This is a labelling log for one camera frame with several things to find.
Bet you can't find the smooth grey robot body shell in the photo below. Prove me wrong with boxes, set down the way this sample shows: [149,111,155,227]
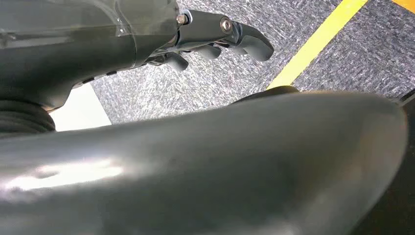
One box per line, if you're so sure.
[0,91,409,235]

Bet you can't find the ribbed grey left arm sleeve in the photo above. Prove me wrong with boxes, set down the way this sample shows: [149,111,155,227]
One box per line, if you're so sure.
[0,98,57,135]

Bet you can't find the white flat panel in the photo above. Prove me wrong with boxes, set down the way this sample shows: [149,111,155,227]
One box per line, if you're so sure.
[48,83,113,132]

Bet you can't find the yellow floor tape strip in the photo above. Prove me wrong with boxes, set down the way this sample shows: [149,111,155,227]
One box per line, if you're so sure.
[392,0,415,14]
[266,0,369,91]

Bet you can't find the black rounded robot part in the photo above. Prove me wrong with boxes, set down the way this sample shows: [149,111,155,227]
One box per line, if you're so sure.
[231,85,300,105]

